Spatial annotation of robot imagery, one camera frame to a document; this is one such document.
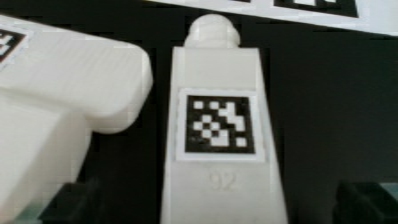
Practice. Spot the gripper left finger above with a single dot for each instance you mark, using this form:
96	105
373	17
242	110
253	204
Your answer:
73	206

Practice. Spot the white chair leg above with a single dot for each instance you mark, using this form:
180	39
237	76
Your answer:
222	188

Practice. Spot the white base tag plate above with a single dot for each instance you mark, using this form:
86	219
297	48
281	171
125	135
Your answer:
361	15

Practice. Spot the white chair back frame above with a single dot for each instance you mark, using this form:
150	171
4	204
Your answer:
75	83

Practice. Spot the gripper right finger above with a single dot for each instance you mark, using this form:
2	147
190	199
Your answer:
366	203

